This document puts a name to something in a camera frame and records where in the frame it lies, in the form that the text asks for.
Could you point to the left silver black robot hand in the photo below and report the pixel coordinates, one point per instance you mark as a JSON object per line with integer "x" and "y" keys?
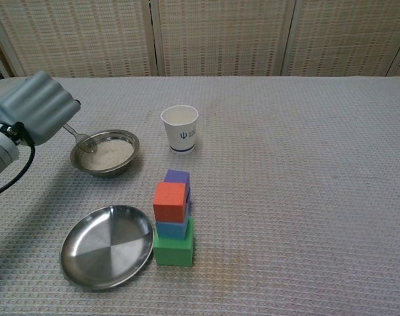
{"x": 39, "y": 105}

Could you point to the small metal spoon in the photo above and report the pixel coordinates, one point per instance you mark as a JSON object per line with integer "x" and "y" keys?
{"x": 75, "y": 132}

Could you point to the white rice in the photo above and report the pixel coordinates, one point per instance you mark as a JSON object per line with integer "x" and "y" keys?
{"x": 112, "y": 154}

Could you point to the steel bowl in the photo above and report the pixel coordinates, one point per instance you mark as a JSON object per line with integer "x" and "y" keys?
{"x": 104, "y": 173}

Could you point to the white paper cup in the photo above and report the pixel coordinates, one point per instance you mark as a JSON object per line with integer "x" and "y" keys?
{"x": 182, "y": 138}

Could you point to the flat steel plate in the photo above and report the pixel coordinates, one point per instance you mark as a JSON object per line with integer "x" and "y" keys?
{"x": 104, "y": 247}

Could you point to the purple foam cube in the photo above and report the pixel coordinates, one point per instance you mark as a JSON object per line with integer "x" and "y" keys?
{"x": 177, "y": 176}

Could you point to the red foam cube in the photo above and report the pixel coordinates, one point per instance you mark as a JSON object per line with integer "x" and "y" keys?
{"x": 168, "y": 202}

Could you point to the blue foam cube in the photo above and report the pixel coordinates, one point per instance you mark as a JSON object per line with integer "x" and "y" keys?
{"x": 170, "y": 230}

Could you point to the green foam cube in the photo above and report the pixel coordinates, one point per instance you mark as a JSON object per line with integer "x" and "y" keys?
{"x": 172, "y": 251}

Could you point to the white woven tablecloth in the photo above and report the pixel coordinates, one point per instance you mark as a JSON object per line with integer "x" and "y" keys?
{"x": 285, "y": 197}

